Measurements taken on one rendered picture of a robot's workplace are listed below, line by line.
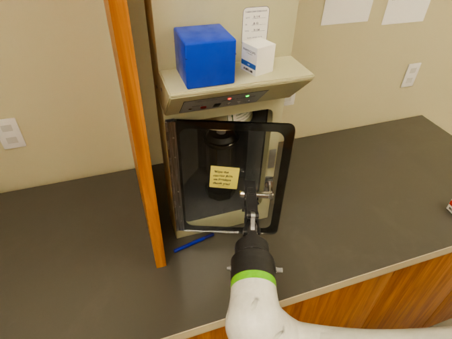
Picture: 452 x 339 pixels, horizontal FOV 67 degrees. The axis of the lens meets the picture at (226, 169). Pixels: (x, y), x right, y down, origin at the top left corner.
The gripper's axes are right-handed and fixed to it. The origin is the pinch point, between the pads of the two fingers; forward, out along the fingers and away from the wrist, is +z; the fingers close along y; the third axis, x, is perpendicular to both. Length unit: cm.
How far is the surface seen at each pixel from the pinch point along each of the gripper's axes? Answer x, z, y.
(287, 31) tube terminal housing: -6.6, 15.5, 36.6
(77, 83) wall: 56, 38, 11
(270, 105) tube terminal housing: -4.7, 14.8, 18.0
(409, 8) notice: -64, 82, 26
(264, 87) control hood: -1.2, 1.8, 29.5
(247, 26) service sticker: 2.7, 12.0, 38.5
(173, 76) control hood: 18.1, 2.3, 31.0
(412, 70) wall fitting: -77, 87, -2
